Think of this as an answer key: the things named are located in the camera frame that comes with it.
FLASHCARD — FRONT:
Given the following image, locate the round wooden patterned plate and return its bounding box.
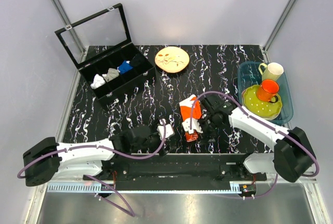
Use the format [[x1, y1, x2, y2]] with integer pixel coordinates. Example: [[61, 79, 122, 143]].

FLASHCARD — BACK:
[[155, 46, 190, 73]]

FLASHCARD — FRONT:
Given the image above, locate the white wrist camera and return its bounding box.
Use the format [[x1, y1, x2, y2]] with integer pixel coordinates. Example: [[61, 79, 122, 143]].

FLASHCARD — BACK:
[[182, 118, 203, 134], [157, 118, 175, 140]]

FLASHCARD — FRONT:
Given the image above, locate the yellow-green dotted plate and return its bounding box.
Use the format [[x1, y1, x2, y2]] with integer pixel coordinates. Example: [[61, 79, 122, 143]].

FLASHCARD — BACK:
[[241, 85, 283, 120]]

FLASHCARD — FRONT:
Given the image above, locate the white rolled underwear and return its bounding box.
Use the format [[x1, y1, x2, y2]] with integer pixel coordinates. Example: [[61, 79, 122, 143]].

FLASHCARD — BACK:
[[91, 74, 106, 89]]

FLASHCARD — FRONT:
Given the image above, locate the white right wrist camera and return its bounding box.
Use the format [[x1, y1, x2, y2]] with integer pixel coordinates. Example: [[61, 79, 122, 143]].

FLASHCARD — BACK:
[[182, 118, 203, 134]]

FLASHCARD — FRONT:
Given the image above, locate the black rolled underwear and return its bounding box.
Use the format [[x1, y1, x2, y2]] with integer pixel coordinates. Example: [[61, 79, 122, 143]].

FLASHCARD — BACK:
[[129, 54, 146, 68]]

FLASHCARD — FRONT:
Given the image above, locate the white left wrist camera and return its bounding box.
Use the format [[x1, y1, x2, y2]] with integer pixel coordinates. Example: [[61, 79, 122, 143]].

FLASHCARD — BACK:
[[157, 118, 175, 140]]

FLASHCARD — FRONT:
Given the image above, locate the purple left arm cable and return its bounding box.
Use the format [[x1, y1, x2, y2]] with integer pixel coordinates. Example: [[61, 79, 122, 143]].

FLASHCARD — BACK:
[[17, 121, 167, 217]]

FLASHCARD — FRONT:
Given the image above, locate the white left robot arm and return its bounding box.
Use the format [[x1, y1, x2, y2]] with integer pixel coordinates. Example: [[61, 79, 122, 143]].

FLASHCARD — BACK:
[[17, 120, 175, 187]]

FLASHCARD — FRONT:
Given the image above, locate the cream yellow-handled mug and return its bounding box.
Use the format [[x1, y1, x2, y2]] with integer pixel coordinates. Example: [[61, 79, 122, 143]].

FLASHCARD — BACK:
[[258, 62, 284, 81]]

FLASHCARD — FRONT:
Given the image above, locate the left aluminium frame post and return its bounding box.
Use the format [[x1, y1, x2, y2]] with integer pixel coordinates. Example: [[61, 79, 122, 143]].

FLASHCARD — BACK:
[[51, 0, 84, 51]]

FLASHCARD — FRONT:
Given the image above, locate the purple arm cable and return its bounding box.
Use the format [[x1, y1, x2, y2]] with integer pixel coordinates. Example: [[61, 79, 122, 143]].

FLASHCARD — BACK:
[[189, 91, 321, 200], [17, 121, 167, 217]]

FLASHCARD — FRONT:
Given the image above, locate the orange mug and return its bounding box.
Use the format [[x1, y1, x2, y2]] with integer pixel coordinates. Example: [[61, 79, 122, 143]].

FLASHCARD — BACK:
[[256, 79, 279, 103]]

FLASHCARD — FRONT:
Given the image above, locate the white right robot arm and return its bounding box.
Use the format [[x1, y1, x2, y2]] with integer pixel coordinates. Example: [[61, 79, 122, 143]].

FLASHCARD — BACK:
[[199, 94, 319, 182]]

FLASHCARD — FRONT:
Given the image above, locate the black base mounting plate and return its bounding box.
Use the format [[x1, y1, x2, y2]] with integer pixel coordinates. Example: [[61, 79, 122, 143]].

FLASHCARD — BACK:
[[96, 154, 267, 190]]

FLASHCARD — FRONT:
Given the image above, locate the black compartment box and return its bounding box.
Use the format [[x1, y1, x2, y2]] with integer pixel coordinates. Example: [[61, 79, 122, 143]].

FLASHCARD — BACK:
[[55, 3, 156, 106]]

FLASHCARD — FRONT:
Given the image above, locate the grey rolled underwear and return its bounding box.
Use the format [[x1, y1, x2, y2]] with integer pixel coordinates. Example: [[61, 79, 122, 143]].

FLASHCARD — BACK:
[[102, 68, 120, 82]]

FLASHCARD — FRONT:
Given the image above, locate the blue transparent plastic bin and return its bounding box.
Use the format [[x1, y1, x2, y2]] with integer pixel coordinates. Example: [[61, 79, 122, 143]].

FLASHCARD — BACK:
[[237, 61, 293, 125]]

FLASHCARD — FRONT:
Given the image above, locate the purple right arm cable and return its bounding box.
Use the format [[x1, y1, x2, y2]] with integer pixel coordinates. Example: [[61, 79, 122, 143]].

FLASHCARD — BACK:
[[189, 91, 321, 200]]

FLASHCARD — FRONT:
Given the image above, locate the aluminium frame post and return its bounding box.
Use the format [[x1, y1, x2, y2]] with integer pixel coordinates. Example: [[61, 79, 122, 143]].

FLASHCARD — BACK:
[[51, 0, 84, 51], [263, 0, 297, 53]]

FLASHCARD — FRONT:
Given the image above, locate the blue rolled underwear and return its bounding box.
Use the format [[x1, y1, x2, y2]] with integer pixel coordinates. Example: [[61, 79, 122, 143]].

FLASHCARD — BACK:
[[117, 61, 133, 74]]

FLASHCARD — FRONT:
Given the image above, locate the right aluminium frame post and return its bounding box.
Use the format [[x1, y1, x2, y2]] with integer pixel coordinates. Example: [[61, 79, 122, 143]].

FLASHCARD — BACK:
[[263, 0, 297, 53]]

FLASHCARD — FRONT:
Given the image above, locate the orange underwear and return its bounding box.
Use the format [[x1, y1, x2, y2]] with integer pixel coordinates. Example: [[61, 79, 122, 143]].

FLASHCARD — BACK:
[[179, 95, 202, 143]]

